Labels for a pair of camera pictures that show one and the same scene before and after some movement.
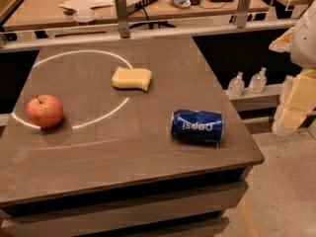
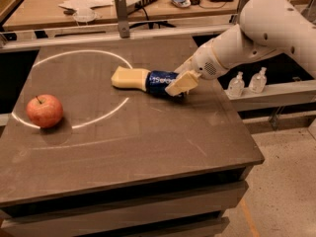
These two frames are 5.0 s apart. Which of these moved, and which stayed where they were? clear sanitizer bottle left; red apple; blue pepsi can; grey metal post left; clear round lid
Moved: blue pepsi can
Stayed: red apple; clear round lid; grey metal post left; clear sanitizer bottle left
